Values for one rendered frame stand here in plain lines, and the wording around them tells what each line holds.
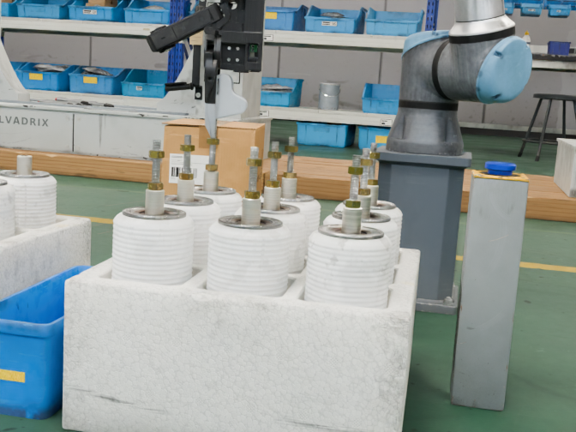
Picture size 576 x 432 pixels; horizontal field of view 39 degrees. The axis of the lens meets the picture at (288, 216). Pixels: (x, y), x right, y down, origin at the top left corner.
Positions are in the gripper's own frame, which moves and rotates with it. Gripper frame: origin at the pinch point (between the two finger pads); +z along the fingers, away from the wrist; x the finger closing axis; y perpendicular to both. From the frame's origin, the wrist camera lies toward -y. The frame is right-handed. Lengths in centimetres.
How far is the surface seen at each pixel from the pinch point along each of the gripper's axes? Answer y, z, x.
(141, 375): -4.0, 26.4, -31.1
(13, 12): -195, -48, 525
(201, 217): 0.8, 10.6, -15.5
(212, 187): 1.0, 8.5, -1.1
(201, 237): 0.8, 13.3, -15.5
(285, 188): 11.6, 7.7, -3.4
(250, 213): 7.3, 7.8, -26.7
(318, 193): 28, 33, 180
